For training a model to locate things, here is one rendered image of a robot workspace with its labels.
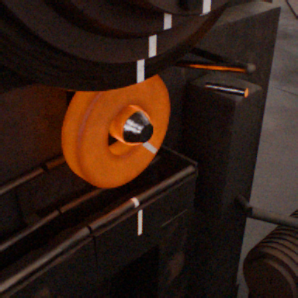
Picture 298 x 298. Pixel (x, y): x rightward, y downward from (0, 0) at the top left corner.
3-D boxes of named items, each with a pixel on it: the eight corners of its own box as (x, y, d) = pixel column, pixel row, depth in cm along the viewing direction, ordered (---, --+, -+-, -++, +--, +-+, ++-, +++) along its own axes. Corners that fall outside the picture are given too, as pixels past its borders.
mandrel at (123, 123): (74, 74, 66) (67, 104, 67) (48, 73, 62) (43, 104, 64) (163, 115, 56) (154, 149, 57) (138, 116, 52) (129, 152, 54)
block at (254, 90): (174, 199, 87) (181, 78, 75) (201, 182, 92) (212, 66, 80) (220, 226, 80) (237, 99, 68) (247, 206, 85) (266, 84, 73)
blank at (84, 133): (36, 153, 52) (54, 164, 50) (109, 36, 53) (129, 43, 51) (111, 192, 65) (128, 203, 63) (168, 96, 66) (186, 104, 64)
